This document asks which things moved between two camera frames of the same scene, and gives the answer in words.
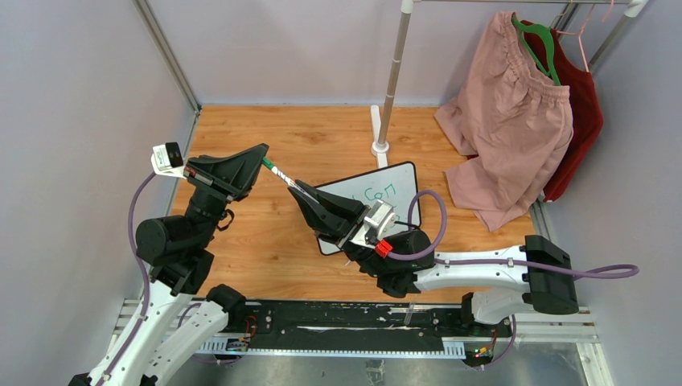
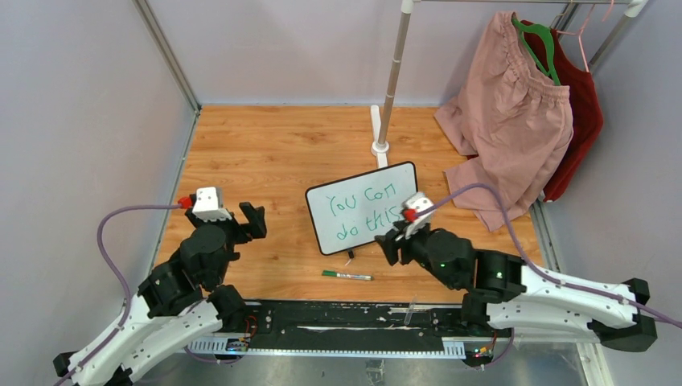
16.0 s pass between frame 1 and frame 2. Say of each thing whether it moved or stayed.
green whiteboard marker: moved
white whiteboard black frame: stayed
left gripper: moved
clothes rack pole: stayed
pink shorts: stayed
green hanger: stayed
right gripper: moved
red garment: stayed
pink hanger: stayed
